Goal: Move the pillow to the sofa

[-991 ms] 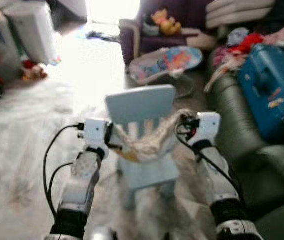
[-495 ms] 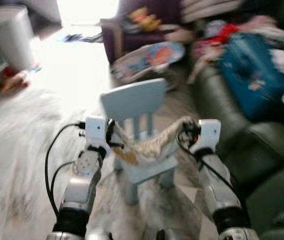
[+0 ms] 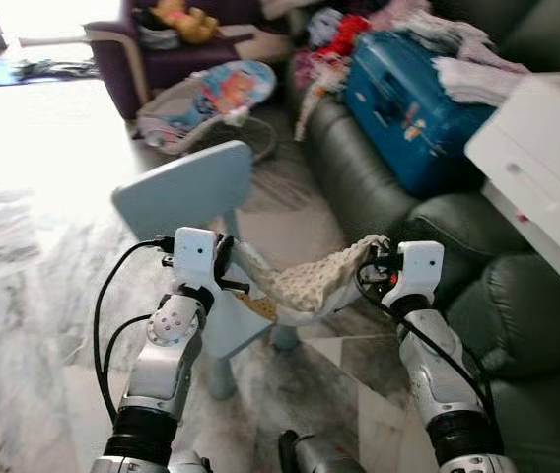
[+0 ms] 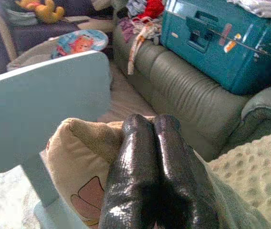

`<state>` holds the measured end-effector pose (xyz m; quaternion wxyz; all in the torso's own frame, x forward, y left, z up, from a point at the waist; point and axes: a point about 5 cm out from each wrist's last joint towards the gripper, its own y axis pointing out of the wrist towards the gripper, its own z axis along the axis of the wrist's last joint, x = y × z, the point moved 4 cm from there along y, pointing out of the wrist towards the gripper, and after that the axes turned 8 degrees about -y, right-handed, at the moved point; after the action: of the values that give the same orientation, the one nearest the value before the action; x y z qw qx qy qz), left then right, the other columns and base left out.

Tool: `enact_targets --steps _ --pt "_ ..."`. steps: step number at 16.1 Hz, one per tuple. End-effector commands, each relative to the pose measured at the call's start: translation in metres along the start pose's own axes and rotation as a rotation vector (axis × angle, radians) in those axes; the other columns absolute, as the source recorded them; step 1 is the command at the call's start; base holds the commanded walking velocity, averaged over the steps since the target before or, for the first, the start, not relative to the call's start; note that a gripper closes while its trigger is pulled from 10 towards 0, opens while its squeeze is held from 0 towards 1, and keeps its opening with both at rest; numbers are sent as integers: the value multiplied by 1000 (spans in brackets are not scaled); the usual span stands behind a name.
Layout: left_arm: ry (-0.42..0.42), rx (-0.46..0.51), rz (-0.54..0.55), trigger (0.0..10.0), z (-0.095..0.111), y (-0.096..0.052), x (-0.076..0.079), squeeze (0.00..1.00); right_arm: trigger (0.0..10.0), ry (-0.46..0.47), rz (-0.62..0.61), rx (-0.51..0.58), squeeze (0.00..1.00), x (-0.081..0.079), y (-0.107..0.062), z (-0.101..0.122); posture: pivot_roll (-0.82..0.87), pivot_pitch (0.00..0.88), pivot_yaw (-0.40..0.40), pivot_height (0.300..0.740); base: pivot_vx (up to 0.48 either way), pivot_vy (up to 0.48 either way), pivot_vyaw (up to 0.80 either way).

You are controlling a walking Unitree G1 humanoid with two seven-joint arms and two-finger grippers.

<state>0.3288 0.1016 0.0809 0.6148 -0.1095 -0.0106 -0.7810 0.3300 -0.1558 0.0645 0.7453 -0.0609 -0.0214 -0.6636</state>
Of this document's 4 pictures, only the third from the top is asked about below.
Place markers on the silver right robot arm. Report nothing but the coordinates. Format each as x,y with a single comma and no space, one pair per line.
440,379

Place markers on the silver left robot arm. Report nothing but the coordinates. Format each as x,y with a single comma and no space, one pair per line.
162,372

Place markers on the dark green leather sofa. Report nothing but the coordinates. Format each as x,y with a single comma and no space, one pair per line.
517,325

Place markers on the pale blue plastic child chair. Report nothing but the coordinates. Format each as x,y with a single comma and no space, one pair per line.
186,189

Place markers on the blue hard-shell suitcase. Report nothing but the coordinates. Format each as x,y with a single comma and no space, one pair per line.
408,108

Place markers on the colourful baby bouncer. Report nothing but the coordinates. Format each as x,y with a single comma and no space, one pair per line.
211,99

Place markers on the grey black left robot leg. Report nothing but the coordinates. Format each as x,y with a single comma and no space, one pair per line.
189,463

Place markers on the grey black robot leg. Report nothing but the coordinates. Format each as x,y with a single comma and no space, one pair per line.
189,463
319,455

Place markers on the grey black right robot leg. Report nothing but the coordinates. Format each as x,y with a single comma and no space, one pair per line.
319,455

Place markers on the white drawer box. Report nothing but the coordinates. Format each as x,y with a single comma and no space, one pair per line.
546,158

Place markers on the purple armchair with wooden arms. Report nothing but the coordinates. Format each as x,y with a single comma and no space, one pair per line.
162,71

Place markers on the pink white patterned cloth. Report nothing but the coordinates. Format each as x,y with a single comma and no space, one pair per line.
319,77

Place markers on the folded white towel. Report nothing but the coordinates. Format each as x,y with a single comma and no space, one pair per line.
477,84

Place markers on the red garment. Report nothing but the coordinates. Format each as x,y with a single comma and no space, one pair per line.
344,37

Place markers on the yellow plush toy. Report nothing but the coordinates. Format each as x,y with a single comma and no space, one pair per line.
193,25

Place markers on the dark grey bag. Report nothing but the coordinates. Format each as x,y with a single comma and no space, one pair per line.
157,32

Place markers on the pale pink white garment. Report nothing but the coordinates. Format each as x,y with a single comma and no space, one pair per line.
438,25

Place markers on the blue floor mat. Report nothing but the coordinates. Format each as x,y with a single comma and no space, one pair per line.
9,74

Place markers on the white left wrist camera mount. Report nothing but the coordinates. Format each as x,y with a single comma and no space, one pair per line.
194,258

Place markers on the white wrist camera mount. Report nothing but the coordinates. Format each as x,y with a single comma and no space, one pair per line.
194,258
421,268

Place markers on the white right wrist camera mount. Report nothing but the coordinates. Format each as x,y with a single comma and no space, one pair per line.
421,268

